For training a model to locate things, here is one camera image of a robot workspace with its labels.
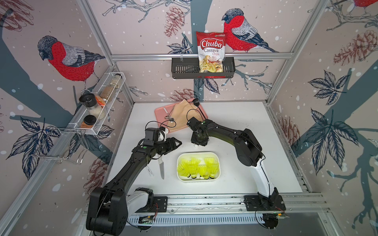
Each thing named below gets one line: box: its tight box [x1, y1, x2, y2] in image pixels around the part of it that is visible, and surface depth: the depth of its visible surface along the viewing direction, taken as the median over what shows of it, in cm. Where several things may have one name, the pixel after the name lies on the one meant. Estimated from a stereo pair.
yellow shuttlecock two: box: [204, 157, 220, 179], surface depth 84 cm
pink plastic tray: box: [154, 98, 209, 134], surface depth 116 cm
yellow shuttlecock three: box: [198, 164, 210, 180], surface depth 82 cm
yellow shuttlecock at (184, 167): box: [177, 158, 191, 178], surface depth 82 cm
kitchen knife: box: [158, 157, 165, 180], surface depth 87 cm
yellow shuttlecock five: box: [188, 157, 201, 180], surface depth 82 cm
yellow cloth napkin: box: [169, 98, 204, 132], surface depth 117 cm
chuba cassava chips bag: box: [195, 31, 227, 73], surface depth 85 cm
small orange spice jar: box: [80, 114, 97, 129], surface depth 61 cm
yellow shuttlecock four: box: [190, 156, 199, 166], surface depth 85 cm
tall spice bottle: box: [99, 73, 123, 103], surface depth 81 cm
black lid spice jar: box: [78, 92, 106, 120], surface depth 67 cm
